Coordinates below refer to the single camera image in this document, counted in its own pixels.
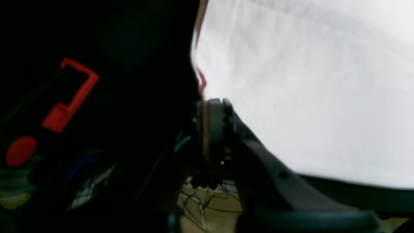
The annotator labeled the right orange blue clamp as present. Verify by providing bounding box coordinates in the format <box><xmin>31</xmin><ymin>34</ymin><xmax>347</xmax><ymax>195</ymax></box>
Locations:
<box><xmin>1</xmin><ymin>57</ymin><xmax>100</xmax><ymax>168</ymax></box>

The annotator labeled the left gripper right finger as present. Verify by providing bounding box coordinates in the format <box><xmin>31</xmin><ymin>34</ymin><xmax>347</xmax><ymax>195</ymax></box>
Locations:
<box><xmin>223</xmin><ymin>99</ymin><xmax>381</xmax><ymax>233</ymax></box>

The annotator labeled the black table cloth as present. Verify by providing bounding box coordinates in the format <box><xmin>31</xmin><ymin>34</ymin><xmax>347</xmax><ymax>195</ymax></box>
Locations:
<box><xmin>1</xmin><ymin>0</ymin><xmax>413</xmax><ymax>233</ymax></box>

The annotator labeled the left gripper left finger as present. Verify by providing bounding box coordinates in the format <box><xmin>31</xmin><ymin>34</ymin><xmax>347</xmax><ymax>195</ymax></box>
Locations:
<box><xmin>194</xmin><ymin>98</ymin><xmax>227</xmax><ymax>189</ymax></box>

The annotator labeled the pink T-shirt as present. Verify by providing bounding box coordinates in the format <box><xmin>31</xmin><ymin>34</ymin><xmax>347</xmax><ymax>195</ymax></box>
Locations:
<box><xmin>193</xmin><ymin>0</ymin><xmax>414</xmax><ymax>189</ymax></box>

